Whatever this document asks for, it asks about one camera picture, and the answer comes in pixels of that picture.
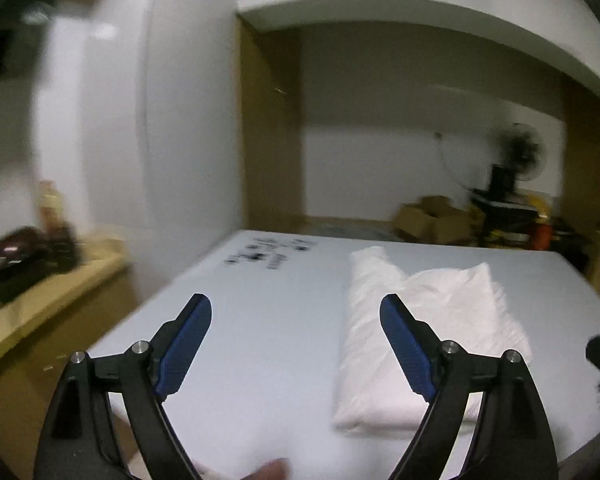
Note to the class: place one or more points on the black stand under fan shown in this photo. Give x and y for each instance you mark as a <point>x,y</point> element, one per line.
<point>502,195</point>

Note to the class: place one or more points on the black electric fan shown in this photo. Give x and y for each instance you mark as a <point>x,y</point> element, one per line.
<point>520,150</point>

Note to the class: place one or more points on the brown bottle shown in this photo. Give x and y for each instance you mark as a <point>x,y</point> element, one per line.
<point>55,220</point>

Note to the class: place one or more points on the white puffer jacket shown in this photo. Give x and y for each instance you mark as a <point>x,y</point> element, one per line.
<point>455,300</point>

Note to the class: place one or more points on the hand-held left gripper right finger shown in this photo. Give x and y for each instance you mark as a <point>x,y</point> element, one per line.
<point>405,345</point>

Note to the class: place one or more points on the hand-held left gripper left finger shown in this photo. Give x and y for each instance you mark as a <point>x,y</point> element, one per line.
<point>187,345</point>

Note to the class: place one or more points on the yellow plastic object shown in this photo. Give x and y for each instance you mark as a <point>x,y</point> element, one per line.
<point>541,206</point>

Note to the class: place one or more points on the wooden side counter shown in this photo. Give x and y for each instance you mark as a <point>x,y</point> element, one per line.
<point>45,310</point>

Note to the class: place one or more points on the cardboard boxes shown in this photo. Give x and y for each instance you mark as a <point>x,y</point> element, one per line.
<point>432,220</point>

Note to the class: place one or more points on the dark red helmet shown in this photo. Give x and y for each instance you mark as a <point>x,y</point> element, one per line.
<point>15,250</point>

